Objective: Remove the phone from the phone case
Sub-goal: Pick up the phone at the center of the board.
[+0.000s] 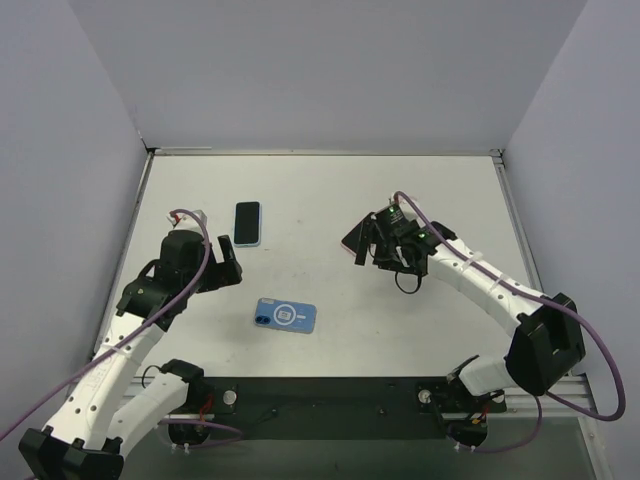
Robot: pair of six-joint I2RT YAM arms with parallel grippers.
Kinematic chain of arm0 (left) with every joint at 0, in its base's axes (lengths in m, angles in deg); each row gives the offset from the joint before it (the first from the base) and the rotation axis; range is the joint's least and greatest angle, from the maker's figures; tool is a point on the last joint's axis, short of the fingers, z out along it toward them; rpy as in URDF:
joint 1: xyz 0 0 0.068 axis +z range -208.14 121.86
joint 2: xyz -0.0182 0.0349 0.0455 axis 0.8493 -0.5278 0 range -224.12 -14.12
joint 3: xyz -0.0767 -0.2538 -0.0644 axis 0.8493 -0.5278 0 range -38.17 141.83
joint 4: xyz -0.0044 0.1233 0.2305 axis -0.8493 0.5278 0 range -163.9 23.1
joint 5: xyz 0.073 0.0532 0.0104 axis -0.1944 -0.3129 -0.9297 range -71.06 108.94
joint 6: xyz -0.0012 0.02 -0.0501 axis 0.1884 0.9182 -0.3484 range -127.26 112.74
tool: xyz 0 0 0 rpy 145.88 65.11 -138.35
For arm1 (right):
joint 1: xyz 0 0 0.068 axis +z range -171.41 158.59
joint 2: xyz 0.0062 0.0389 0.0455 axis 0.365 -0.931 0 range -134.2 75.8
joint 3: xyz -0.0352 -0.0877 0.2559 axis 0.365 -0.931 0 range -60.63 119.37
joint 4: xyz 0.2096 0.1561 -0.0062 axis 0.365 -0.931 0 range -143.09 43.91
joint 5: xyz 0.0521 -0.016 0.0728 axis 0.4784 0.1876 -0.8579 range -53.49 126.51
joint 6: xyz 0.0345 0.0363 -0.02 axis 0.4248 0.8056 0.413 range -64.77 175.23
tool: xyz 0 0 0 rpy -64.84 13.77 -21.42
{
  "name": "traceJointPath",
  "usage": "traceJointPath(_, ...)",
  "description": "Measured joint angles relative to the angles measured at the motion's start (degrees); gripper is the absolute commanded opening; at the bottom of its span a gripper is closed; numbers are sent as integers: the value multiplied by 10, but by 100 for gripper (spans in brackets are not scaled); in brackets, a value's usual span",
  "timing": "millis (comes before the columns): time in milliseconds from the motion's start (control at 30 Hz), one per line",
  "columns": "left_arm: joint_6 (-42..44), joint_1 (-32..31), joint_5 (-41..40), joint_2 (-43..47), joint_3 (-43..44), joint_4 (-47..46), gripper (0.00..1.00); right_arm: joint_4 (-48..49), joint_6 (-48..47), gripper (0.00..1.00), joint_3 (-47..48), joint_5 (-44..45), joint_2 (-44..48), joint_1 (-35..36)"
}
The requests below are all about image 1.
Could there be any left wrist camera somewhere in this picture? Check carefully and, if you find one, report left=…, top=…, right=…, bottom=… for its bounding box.
left=171, top=210, right=207, bottom=233

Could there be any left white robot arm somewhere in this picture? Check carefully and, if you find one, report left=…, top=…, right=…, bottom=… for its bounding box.
left=19, top=229, right=242, bottom=479

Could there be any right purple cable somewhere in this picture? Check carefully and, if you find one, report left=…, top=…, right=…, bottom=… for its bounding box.
left=392, top=190, right=627, bottom=455

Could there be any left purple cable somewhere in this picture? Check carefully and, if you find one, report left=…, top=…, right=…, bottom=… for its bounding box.
left=0, top=208, right=245, bottom=454

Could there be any aluminium front rail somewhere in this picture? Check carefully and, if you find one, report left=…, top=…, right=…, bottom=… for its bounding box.
left=119, top=374, right=599, bottom=417

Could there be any phone in light blue case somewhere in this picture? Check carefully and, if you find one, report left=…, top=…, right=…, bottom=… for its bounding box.
left=233, top=201, right=262, bottom=247

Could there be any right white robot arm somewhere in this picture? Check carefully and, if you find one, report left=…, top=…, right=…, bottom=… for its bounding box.
left=343, top=203, right=585, bottom=397

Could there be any purple cable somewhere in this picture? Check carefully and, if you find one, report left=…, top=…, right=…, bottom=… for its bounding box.
left=0, top=208, right=245, bottom=454
left=392, top=190, right=627, bottom=455

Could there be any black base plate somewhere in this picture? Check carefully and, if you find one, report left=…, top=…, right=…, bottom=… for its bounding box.
left=168, top=377, right=506, bottom=445

